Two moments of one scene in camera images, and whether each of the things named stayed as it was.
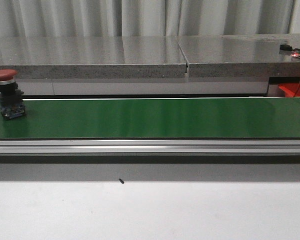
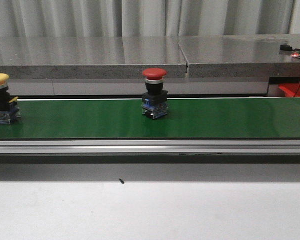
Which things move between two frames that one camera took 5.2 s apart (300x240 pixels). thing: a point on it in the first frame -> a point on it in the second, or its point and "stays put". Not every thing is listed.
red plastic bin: x=291 y=89 stays put
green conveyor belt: x=164 y=118 stays put
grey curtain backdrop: x=18 y=18 stays put
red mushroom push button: x=9 y=96 -> x=154 y=100
